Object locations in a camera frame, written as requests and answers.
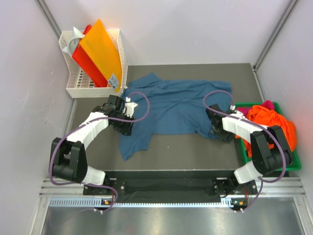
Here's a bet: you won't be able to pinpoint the blue t shirt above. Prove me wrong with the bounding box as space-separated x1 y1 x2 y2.
119 73 231 161

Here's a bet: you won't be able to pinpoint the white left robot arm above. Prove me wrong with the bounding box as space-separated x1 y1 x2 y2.
48 95 138 194

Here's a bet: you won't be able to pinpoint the pink t shirt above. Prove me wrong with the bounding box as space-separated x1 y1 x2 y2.
235 100 275 116

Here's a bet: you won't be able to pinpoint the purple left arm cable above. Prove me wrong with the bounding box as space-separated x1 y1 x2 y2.
48 91 151 213

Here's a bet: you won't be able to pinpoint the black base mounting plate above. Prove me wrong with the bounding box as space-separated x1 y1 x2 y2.
82 169 257 203

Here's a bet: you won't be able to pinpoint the green plastic bin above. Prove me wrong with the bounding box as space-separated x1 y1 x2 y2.
232 101 302 172

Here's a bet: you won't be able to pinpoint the red plastic board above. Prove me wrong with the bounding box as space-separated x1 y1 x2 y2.
71 38 108 87

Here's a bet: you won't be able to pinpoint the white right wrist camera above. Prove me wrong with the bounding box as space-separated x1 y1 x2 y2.
230 105 245 119

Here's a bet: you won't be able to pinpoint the white perforated plastic basket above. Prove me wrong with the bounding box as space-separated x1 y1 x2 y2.
63 29 128 98

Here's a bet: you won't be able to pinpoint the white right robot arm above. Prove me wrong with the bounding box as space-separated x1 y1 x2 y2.
205 104 294 194

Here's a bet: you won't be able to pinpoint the grey slotted cable duct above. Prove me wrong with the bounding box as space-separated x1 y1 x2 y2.
49 197 234 208

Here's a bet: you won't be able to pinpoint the light blue plastic ring tool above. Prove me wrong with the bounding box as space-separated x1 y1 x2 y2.
62 27 85 56

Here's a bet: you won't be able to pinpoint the orange plastic board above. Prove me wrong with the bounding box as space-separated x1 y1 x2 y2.
79 20 123 92

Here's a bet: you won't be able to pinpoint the orange t shirt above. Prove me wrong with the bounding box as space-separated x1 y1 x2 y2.
237 104 297 152

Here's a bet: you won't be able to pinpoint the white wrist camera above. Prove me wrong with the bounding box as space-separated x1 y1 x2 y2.
230 105 245 119
122 97 138 118

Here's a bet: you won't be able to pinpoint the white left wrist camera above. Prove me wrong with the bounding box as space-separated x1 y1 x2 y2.
122 97 138 118

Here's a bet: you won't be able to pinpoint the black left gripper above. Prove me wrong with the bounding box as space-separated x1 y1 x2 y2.
111 111 135 136

